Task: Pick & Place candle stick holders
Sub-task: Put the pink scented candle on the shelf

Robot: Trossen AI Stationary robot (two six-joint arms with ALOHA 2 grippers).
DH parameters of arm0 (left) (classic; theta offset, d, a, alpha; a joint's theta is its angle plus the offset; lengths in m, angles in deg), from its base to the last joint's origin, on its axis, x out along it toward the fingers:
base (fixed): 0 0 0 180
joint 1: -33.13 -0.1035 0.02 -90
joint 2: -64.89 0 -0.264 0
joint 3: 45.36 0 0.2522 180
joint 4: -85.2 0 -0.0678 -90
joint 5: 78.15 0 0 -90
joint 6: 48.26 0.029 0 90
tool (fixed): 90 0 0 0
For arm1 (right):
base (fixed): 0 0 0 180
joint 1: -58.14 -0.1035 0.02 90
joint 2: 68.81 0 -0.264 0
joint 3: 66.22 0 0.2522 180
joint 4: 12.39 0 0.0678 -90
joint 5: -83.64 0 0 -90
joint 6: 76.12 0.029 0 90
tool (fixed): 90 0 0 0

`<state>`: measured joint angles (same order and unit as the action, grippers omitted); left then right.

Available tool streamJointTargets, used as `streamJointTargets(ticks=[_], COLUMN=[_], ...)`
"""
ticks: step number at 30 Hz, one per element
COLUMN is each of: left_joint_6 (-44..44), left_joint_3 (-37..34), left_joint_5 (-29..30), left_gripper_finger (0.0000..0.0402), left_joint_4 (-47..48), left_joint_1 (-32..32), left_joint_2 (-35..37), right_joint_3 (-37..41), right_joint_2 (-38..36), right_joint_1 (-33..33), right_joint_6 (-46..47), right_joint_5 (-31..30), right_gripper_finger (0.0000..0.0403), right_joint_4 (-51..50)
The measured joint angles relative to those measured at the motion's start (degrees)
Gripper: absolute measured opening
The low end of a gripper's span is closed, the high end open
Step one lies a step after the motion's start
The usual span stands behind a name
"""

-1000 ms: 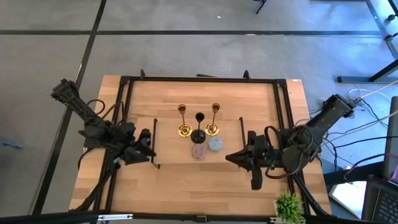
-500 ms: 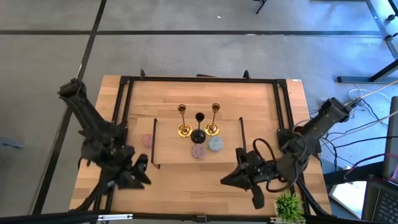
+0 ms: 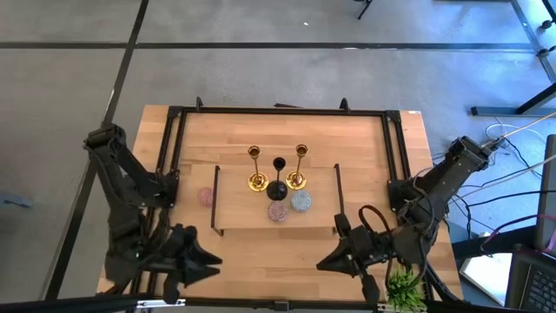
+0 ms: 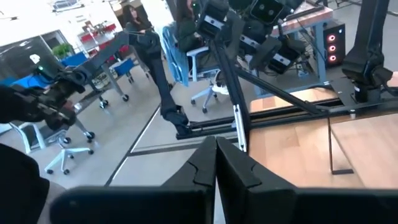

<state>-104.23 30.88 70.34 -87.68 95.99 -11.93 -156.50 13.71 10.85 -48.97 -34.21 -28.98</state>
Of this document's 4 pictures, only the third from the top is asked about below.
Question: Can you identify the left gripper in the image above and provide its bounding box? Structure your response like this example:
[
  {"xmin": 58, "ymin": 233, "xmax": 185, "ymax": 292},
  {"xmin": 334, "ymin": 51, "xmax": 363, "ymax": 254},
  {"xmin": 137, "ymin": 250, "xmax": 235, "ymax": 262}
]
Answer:
[{"xmin": 156, "ymin": 223, "xmax": 224, "ymax": 305}]

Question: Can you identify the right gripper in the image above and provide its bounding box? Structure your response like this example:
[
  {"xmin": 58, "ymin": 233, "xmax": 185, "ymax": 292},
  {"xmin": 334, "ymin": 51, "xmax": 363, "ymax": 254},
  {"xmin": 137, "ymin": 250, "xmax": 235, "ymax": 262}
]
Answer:
[{"xmin": 315, "ymin": 212, "xmax": 397, "ymax": 306}]

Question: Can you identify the teal patterned candle tin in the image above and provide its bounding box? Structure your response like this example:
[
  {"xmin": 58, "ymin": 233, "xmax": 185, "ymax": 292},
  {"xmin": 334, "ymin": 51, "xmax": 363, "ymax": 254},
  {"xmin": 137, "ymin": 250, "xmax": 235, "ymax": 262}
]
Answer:
[{"xmin": 289, "ymin": 189, "xmax": 313, "ymax": 214}]

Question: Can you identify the wooden riser shelf black frame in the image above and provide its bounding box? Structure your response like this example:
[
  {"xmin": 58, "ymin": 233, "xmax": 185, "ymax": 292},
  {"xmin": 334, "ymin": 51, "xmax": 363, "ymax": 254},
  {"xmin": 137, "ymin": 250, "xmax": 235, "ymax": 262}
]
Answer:
[{"xmin": 209, "ymin": 163, "xmax": 346, "ymax": 238}]

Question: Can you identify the purple patterned candle tin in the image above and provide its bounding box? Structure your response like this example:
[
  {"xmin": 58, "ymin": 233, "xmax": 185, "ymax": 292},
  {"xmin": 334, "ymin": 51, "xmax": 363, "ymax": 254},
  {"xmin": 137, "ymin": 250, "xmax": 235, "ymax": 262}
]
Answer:
[{"xmin": 266, "ymin": 200, "xmax": 290, "ymax": 223}]

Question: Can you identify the gold candlestick holder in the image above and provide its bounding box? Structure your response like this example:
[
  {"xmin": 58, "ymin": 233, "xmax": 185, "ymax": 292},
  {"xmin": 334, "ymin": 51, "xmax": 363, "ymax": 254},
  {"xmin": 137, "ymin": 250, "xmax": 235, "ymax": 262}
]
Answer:
[
  {"xmin": 246, "ymin": 144, "xmax": 270, "ymax": 193},
  {"xmin": 285, "ymin": 143, "xmax": 309, "ymax": 192}
]

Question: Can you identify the black candlestick holder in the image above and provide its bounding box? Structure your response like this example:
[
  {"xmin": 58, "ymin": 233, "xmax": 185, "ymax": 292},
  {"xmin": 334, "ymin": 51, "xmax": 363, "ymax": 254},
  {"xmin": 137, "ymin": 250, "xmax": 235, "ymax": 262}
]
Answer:
[{"xmin": 265, "ymin": 156, "xmax": 289, "ymax": 203}]

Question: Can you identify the pink patterned candle tin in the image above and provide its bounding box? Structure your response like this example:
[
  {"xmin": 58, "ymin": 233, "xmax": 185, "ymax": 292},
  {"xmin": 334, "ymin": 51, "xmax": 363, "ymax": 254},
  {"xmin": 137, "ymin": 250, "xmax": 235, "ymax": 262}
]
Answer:
[{"xmin": 196, "ymin": 186, "xmax": 215, "ymax": 209}]

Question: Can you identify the green potted plant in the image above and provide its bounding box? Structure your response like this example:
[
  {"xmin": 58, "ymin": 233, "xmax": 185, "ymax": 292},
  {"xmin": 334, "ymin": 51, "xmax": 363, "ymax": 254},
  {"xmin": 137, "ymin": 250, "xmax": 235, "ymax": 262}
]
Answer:
[{"xmin": 381, "ymin": 265, "xmax": 427, "ymax": 313}]

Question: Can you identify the black front crossbar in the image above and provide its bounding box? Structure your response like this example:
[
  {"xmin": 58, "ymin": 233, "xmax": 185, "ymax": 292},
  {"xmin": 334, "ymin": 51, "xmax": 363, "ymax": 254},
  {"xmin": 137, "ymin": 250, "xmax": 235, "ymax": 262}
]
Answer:
[{"xmin": 0, "ymin": 293, "xmax": 556, "ymax": 313}]

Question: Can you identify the white board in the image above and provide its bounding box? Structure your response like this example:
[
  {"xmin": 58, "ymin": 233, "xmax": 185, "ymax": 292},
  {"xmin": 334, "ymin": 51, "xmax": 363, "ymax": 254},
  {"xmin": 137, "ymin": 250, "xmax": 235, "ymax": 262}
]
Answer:
[{"xmin": 459, "ymin": 251, "xmax": 514, "ymax": 306}]

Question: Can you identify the black laptop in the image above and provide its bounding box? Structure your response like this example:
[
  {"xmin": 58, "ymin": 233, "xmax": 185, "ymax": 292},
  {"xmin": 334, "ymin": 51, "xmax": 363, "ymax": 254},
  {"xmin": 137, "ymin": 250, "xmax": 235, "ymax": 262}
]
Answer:
[{"xmin": 505, "ymin": 250, "xmax": 556, "ymax": 313}]

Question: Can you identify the grey floor object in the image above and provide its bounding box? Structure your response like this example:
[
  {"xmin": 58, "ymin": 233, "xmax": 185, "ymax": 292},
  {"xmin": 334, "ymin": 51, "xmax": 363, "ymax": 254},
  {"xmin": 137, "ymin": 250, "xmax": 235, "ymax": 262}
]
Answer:
[{"xmin": 0, "ymin": 190, "xmax": 36, "ymax": 210}]

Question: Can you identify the dark monitor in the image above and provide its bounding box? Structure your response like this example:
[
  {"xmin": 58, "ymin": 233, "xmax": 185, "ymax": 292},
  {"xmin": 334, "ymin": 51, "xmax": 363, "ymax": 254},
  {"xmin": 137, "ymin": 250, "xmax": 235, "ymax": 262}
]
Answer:
[{"xmin": 533, "ymin": 133, "xmax": 556, "ymax": 254}]

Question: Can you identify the black desk foot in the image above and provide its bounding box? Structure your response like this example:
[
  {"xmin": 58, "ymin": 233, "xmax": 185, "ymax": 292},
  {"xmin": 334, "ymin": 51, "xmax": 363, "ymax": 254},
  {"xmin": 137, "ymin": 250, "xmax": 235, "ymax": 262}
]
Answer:
[{"xmin": 470, "ymin": 82, "xmax": 556, "ymax": 117}]

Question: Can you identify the black stand leg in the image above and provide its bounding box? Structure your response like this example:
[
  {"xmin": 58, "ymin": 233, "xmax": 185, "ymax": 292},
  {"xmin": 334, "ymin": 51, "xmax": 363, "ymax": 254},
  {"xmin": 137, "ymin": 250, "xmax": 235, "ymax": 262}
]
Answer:
[{"xmin": 352, "ymin": 0, "xmax": 375, "ymax": 21}]

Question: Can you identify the silver frame bracket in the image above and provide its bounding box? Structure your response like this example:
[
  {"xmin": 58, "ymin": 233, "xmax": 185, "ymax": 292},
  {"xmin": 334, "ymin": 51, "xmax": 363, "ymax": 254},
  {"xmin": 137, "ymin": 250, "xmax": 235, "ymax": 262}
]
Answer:
[{"xmin": 136, "ymin": 297, "xmax": 188, "ymax": 310}]

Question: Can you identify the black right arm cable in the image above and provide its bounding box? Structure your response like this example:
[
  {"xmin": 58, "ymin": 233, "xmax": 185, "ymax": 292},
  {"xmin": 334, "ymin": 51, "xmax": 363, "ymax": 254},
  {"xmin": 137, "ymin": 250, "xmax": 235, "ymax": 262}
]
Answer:
[{"xmin": 357, "ymin": 203, "xmax": 393, "ymax": 238}]

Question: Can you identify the black aluminium table frame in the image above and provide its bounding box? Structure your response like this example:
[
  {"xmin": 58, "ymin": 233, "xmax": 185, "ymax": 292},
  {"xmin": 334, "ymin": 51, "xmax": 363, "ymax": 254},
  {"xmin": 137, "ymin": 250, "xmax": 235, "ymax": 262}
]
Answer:
[{"xmin": 97, "ymin": 96, "xmax": 464, "ymax": 305}]

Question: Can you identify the black floor cable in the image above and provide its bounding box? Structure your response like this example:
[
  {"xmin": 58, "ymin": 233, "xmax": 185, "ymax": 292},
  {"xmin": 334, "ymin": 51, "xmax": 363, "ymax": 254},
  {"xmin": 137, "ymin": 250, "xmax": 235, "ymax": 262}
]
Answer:
[{"xmin": 447, "ymin": 189, "xmax": 556, "ymax": 210}]

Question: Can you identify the red floor cable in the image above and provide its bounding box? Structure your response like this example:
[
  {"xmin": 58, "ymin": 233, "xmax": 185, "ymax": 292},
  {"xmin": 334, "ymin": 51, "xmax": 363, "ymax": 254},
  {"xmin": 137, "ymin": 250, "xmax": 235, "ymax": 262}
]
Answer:
[{"xmin": 479, "ymin": 214, "xmax": 556, "ymax": 254}]

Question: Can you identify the white floor cable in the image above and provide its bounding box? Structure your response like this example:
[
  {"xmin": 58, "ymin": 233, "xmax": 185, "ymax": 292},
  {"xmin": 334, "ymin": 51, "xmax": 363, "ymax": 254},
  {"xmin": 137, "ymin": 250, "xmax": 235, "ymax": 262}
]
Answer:
[{"xmin": 485, "ymin": 122, "xmax": 549, "ymax": 151}]

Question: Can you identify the beige floor cable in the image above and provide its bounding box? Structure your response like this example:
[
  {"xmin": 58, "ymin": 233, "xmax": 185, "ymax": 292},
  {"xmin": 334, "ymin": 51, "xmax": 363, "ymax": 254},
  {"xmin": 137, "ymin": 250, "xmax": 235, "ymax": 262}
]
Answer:
[{"xmin": 486, "ymin": 111, "xmax": 556, "ymax": 149}]

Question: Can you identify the grey desk base rail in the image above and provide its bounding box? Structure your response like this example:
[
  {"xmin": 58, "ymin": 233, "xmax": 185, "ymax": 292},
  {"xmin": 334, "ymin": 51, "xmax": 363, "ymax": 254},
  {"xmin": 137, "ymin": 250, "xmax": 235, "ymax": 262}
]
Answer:
[{"xmin": 508, "ymin": 0, "xmax": 556, "ymax": 84}]

